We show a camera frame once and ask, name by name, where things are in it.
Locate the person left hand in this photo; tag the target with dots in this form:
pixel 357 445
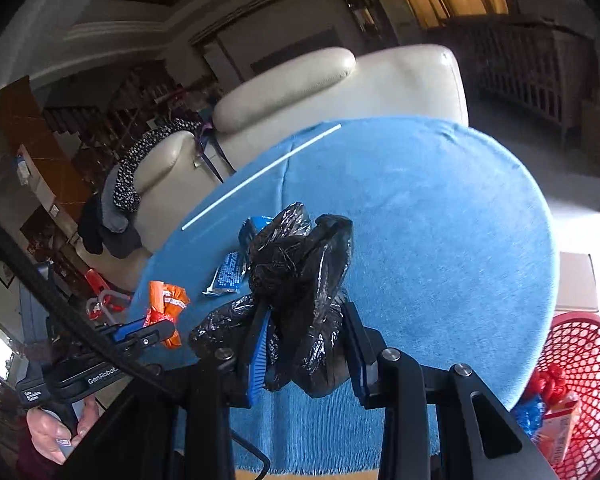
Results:
pixel 46 431

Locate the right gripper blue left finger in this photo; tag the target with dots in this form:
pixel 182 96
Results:
pixel 256 354

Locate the black plastic bag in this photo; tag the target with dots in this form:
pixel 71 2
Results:
pixel 296 267

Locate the blue tablecloth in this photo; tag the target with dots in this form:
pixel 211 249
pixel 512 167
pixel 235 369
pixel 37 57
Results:
pixel 454 258

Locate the wooden crib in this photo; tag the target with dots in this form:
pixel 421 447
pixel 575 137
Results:
pixel 544 68

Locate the grey dark clothes pile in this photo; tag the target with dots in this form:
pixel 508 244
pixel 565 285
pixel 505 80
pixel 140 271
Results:
pixel 102 225

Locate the cream leather sofa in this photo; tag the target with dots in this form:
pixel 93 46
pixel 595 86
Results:
pixel 323 85

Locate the white cabinet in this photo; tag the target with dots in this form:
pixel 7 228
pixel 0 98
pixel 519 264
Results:
pixel 402 21

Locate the wooden staircase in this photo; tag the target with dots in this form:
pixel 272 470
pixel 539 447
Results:
pixel 100 114

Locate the red net ball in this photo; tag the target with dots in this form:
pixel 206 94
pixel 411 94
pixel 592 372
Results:
pixel 550 385

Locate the blue plastic bag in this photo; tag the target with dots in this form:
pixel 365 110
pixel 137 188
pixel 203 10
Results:
pixel 529 414

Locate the orange white medicine box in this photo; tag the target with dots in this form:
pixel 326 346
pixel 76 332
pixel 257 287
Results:
pixel 554 436

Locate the white stick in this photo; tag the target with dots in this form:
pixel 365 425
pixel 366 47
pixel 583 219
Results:
pixel 259 174

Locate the black television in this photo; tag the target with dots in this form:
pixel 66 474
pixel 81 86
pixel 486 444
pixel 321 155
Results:
pixel 328 38

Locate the red toy scooter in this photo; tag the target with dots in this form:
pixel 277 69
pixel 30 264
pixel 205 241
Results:
pixel 106 303

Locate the orange snack wrapper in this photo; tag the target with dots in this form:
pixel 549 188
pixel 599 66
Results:
pixel 166 302

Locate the blue toothpaste box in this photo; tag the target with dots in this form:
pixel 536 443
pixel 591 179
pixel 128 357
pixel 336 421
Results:
pixel 250 229

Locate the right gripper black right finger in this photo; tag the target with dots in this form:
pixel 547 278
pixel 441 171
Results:
pixel 361 346

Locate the blue foil box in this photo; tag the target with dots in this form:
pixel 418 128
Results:
pixel 228 276

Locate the red mesh basket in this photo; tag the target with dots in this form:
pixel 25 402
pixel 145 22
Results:
pixel 574 343

